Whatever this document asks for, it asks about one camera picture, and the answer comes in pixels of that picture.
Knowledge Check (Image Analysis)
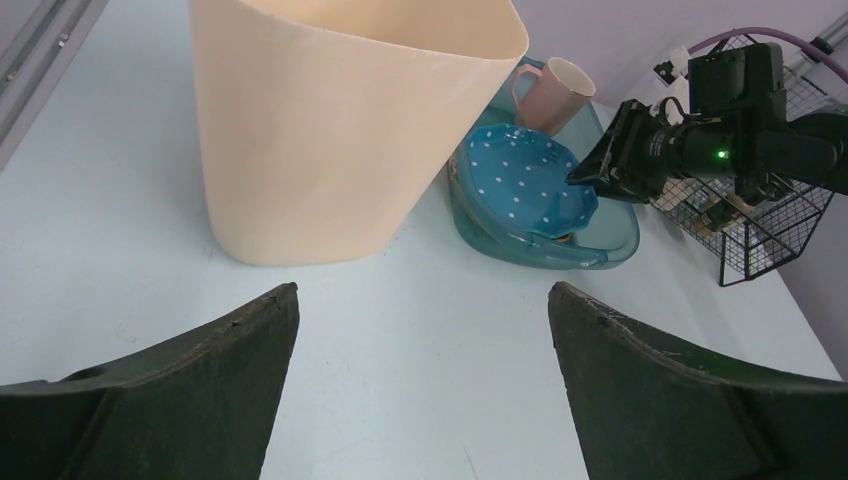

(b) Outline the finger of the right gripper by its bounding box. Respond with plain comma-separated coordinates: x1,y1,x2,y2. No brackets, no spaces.
566,100,636,199

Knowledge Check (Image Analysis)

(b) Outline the cream plastic waste bin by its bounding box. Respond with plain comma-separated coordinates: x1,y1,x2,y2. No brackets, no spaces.
188,0,529,266

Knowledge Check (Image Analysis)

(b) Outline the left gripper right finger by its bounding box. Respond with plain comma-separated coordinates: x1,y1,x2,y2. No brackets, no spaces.
548,282,847,479

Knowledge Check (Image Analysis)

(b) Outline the pink ceramic mug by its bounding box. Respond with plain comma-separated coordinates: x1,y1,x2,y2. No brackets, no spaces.
510,57,596,137

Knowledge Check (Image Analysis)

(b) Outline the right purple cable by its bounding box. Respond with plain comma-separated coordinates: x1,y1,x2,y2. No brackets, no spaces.
687,26,848,68

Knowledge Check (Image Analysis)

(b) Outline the teal transparent plastic tub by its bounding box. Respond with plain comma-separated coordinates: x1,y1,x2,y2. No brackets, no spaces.
451,57,640,270

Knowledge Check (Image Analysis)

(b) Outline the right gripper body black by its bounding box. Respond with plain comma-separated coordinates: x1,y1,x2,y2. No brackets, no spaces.
616,100,736,202

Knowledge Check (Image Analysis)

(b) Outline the blue polka dot plate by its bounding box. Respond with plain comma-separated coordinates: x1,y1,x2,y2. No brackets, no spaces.
464,123,598,239

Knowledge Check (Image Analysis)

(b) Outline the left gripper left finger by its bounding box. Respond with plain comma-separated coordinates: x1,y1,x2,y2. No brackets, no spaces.
1,283,300,479

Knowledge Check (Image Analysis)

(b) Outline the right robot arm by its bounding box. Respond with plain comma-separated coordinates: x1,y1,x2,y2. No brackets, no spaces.
567,43,847,203

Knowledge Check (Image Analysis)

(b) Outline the orange polka dot plate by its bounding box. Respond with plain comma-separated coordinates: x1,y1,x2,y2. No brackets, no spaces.
447,155,475,222

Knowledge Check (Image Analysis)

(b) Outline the black wire rack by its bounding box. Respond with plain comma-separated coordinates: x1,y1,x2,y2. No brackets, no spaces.
652,33,847,287

